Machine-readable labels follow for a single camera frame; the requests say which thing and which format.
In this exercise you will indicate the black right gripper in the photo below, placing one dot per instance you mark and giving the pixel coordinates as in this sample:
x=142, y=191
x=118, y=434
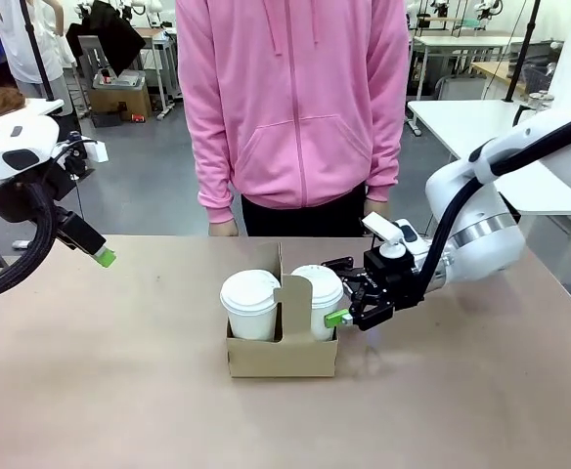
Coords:
x=393, y=278

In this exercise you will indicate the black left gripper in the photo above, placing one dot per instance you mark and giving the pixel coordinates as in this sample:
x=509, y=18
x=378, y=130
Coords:
x=16, y=202

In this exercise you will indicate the white plastic cup lid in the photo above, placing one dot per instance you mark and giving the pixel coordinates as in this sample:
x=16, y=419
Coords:
x=249, y=290
x=317, y=285

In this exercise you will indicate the brown cardboard cup carrier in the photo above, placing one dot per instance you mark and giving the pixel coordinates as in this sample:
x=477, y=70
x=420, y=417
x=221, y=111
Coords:
x=280, y=359

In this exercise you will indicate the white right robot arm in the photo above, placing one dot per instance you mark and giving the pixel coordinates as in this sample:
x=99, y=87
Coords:
x=481, y=225

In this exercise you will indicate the person's left forearm pink sleeve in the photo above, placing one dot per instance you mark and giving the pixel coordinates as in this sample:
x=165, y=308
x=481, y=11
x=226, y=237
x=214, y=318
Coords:
x=385, y=161

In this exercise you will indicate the person's right forearm pink sleeve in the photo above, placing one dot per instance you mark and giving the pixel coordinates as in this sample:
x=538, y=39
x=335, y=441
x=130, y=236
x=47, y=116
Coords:
x=214, y=185

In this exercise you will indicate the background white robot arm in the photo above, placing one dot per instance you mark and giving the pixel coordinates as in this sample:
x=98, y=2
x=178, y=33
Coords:
x=141, y=7
x=491, y=7

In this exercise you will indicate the person's right hand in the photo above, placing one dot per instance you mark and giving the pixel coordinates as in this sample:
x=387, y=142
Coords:
x=223, y=229

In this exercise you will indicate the black trousers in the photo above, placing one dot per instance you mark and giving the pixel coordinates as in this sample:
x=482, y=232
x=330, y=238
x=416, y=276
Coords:
x=305, y=222

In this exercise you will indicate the small black floor box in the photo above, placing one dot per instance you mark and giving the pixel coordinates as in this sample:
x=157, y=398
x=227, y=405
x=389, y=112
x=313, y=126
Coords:
x=104, y=120

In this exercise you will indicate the small red tool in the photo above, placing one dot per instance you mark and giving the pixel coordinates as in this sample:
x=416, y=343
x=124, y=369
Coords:
x=139, y=118

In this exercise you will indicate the white side table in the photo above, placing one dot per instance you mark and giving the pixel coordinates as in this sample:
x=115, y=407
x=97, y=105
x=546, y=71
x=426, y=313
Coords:
x=46, y=105

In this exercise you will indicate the large cardboard box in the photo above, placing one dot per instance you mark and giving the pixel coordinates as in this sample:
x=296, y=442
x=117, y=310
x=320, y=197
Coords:
x=134, y=102

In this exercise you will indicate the brown furry bundle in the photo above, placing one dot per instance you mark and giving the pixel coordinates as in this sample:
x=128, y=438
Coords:
x=2, y=98

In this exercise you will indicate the grey plastic bin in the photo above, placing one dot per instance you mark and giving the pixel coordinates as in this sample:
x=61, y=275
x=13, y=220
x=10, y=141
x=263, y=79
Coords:
x=129, y=80

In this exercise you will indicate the black stand pole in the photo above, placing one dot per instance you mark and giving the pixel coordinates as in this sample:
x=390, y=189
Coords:
x=522, y=54
x=38, y=63

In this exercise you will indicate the large white table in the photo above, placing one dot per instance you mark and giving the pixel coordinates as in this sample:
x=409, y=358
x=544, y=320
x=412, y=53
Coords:
x=442, y=122

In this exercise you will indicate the bystander in white shirt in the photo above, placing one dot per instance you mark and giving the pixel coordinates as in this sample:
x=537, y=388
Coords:
x=21, y=44

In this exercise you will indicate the black hanging cloth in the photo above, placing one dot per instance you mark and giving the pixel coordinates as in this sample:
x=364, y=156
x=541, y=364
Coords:
x=109, y=34

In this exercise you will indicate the pink hoodie torso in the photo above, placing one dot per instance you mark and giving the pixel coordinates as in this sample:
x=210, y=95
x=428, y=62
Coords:
x=290, y=98

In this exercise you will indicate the white background workbench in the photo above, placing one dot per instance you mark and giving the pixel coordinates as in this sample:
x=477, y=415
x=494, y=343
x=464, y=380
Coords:
x=161, y=36

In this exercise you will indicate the wooden top table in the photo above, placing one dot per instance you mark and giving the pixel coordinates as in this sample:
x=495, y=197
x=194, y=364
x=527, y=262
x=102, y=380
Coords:
x=491, y=71

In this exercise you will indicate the long white background table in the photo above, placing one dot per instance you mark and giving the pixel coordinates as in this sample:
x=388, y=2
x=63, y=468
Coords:
x=461, y=41

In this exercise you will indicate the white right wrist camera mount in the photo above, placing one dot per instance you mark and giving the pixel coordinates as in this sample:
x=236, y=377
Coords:
x=388, y=234

